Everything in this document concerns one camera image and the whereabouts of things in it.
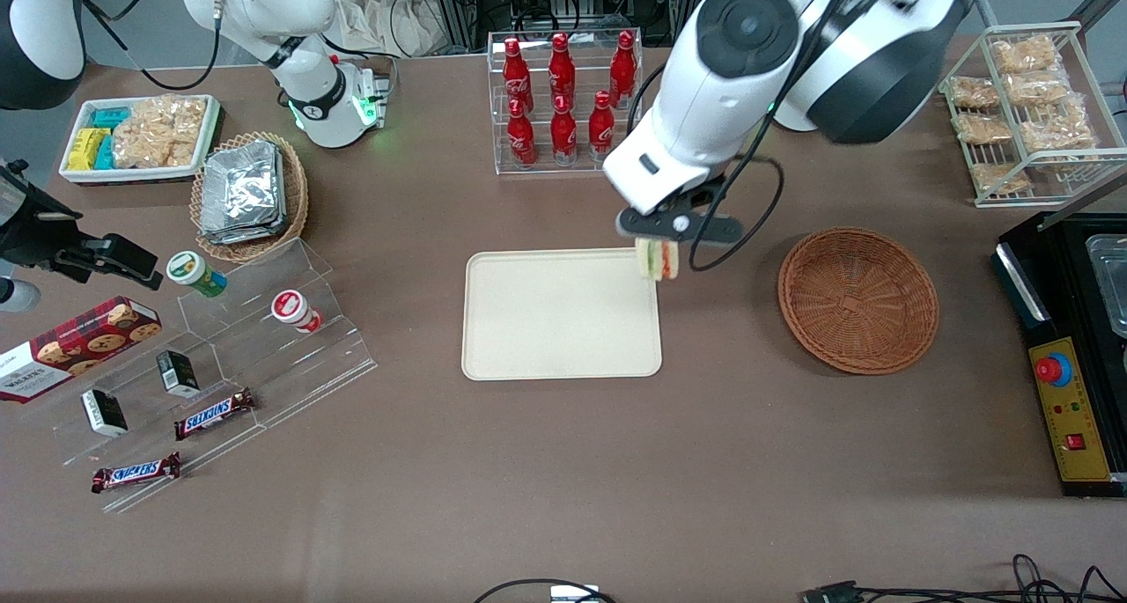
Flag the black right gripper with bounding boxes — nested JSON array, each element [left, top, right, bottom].
[[0, 163, 166, 290]]

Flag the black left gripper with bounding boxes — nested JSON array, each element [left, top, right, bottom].
[[615, 175, 743, 248]]

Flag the triangular sandwich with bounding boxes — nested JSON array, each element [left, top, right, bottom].
[[636, 239, 681, 283]]

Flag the white rectangular snack tray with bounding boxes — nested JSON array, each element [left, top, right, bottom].
[[59, 94, 221, 185]]

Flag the beige rectangular serving tray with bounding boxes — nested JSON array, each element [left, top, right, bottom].
[[462, 247, 663, 381]]

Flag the round brown wicker basket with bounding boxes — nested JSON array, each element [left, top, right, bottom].
[[777, 226, 940, 376]]

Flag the oval wicker basket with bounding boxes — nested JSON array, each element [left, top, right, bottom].
[[190, 131, 310, 264]]

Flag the green lidded snack cup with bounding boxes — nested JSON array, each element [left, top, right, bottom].
[[167, 251, 227, 298]]

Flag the red tartan cookie box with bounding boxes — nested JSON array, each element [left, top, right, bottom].
[[0, 296, 163, 403]]

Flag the yellow snack packet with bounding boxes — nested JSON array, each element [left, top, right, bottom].
[[69, 128, 105, 171]]

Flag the clear rice cracker bag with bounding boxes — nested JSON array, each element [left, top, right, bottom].
[[113, 121, 198, 169], [132, 95, 208, 143]]

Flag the red cola bottle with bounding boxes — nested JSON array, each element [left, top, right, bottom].
[[549, 33, 576, 111], [610, 31, 637, 109], [588, 91, 615, 162], [503, 38, 534, 115], [551, 95, 578, 165], [507, 99, 536, 168]]

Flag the clear acrylic bottle rack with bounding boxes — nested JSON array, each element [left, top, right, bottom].
[[487, 29, 644, 176]]

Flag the small black box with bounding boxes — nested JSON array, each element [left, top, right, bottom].
[[81, 388, 129, 438], [157, 349, 201, 399]]

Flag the silver foil packet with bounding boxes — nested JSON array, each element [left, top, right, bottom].
[[199, 216, 288, 246], [201, 141, 284, 232]]

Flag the brown Snickers bar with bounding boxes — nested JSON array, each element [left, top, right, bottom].
[[173, 388, 257, 441], [92, 452, 182, 495]]

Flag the clear acrylic step display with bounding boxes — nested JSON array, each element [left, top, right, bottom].
[[53, 238, 379, 514]]

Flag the red lidded snack cup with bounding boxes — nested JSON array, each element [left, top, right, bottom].
[[271, 290, 323, 334]]

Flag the clear bag of crackers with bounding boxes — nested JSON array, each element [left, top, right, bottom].
[[1004, 70, 1071, 107], [991, 35, 1062, 74], [954, 113, 1013, 144], [949, 77, 1000, 111], [1020, 101, 1097, 153], [969, 161, 1033, 195]]

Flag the crumpled beige cloth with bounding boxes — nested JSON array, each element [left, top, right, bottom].
[[330, 0, 452, 58]]

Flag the black appliance with yellow panel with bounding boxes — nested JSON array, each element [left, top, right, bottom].
[[992, 211, 1127, 498]]

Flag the steel pan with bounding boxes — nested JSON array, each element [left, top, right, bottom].
[[1086, 233, 1127, 338]]

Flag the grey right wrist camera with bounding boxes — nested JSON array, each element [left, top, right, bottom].
[[0, 277, 41, 313]]

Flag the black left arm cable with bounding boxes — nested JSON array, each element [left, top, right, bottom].
[[630, 22, 785, 273]]

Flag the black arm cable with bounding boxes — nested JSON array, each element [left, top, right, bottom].
[[630, 22, 785, 273], [81, 0, 221, 92]]

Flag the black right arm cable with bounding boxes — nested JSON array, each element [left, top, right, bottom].
[[81, 0, 221, 92]]

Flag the white wire rack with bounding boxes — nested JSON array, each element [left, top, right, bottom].
[[938, 20, 1127, 210]]

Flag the black looped table cable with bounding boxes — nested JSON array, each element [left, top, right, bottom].
[[474, 577, 617, 603]]

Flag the grey metal frame bar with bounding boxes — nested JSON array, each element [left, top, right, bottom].
[[1039, 173, 1127, 234]]

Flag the black tangled cables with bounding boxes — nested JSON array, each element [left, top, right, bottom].
[[858, 554, 1127, 603]]

